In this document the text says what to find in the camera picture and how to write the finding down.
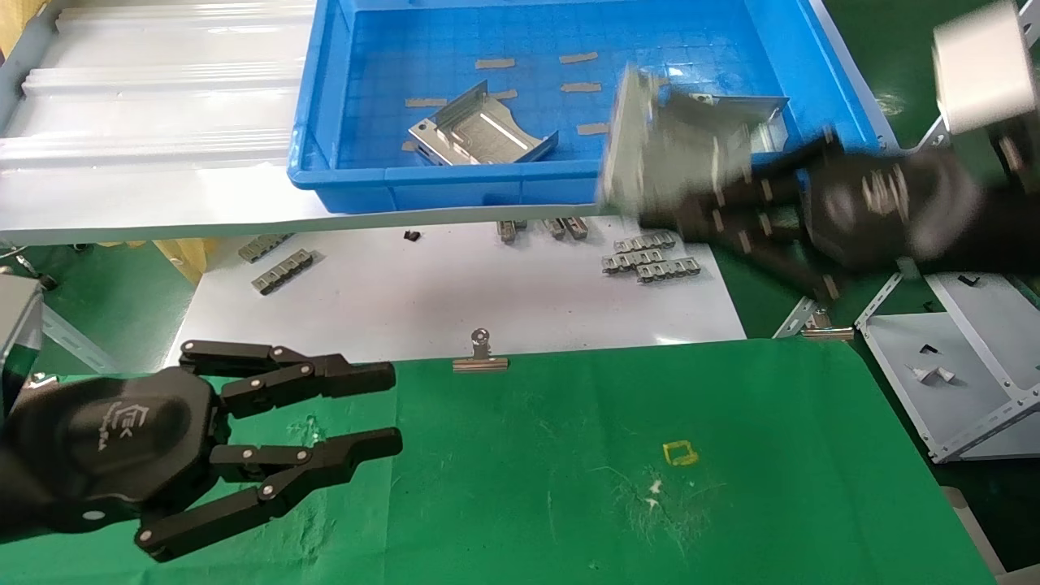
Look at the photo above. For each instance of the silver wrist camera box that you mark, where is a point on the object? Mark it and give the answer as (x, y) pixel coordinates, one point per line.
(983, 73)
(16, 325)

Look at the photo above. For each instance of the grey metal floor bar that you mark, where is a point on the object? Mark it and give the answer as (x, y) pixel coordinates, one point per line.
(77, 341)

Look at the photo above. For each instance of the yellow square tape mark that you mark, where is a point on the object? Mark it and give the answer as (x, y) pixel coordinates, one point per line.
(682, 461)

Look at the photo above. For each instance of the slotted grey angle bar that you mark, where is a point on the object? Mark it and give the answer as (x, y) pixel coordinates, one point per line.
(800, 317)
(881, 294)

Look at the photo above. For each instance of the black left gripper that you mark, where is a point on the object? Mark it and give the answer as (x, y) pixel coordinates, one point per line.
(122, 439)

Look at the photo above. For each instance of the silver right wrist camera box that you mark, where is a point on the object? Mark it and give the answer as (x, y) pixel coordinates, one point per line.
(983, 73)

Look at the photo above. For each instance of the bent sheet metal part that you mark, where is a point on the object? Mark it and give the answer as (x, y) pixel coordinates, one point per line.
(626, 146)
(760, 110)
(487, 134)

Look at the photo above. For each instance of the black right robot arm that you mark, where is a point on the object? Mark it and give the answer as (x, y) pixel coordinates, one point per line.
(1007, 227)

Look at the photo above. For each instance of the small grey metal clip strip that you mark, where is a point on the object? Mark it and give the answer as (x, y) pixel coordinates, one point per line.
(632, 261)
(646, 242)
(670, 270)
(283, 271)
(264, 247)
(510, 231)
(555, 228)
(577, 227)

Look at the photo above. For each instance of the white corrugated plastic sheet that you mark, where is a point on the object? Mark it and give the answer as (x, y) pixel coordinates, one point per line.
(162, 106)

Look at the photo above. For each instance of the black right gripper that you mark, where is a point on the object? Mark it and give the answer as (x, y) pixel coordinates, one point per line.
(894, 207)

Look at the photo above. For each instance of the white flat board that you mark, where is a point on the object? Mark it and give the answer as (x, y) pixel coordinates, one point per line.
(406, 301)

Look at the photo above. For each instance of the blue plastic bin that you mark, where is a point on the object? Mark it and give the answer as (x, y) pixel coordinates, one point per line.
(487, 188)

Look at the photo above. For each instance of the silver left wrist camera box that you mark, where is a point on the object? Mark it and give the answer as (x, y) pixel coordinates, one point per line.
(16, 325)

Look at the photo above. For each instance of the silver binder clip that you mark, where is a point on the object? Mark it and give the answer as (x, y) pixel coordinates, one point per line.
(481, 364)
(829, 332)

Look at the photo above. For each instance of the small white scrap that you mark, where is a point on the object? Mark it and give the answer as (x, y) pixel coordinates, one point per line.
(930, 374)

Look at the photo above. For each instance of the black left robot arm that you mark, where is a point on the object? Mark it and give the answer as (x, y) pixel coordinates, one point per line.
(20, 496)

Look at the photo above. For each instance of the yellow cardboard piece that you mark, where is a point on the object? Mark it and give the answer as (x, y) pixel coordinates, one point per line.
(16, 20)

